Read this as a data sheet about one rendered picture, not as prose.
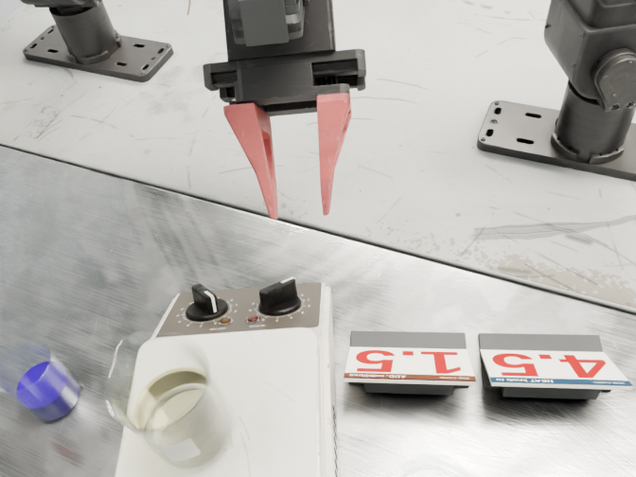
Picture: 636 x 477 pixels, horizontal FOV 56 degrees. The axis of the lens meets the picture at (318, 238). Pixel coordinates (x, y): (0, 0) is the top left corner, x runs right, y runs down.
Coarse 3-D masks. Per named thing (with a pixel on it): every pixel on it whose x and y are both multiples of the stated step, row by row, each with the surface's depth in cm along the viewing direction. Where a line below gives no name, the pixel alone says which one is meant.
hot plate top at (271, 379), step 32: (224, 352) 39; (256, 352) 39; (288, 352) 38; (224, 384) 37; (256, 384) 37; (288, 384) 37; (256, 416) 36; (288, 416) 36; (320, 416) 36; (128, 448) 36; (256, 448) 35; (288, 448) 34; (320, 448) 34
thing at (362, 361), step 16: (352, 352) 46; (368, 352) 46; (384, 352) 46; (400, 352) 46; (416, 352) 46; (432, 352) 46; (448, 352) 46; (464, 352) 46; (352, 368) 43; (368, 368) 43; (384, 368) 43; (400, 368) 43; (416, 368) 43; (432, 368) 43; (448, 368) 43; (464, 368) 43
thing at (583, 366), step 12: (492, 360) 44; (504, 360) 44; (516, 360) 44; (528, 360) 44; (540, 360) 44; (552, 360) 44; (564, 360) 44; (576, 360) 44; (588, 360) 44; (600, 360) 44; (492, 372) 42; (504, 372) 42; (516, 372) 42; (528, 372) 42; (540, 372) 42; (552, 372) 42; (564, 372) 42; (576, 372) 42; (588, 372) 42; (600, 372) 41; (612, 372) 41
